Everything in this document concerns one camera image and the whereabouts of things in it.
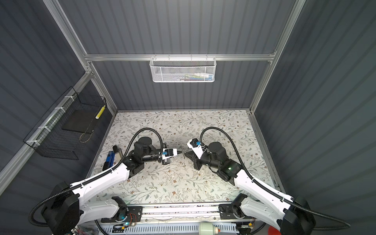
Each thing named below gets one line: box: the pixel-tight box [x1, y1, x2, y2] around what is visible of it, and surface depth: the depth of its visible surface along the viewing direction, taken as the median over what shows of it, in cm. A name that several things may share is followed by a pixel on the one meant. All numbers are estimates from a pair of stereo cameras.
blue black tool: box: [102, 145, 123, 171], surface depth 93 cm
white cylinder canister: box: [198, 222, 216, 235], surface depth 64 cm
